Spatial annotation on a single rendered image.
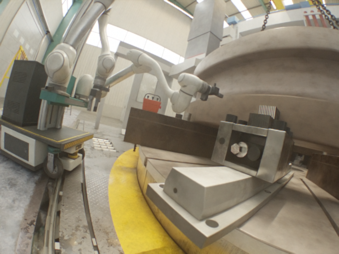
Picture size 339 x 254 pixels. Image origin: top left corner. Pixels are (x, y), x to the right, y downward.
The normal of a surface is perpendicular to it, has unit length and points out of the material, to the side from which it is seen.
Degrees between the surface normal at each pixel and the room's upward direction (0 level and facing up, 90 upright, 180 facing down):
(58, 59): 98
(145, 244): 0
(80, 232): 0
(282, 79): 90
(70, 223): 0
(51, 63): 95
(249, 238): 90
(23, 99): 90
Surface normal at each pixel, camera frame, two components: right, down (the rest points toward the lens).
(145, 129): 0.21, 0.06
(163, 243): 0.23, -0.97
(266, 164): -0.80, -0.19
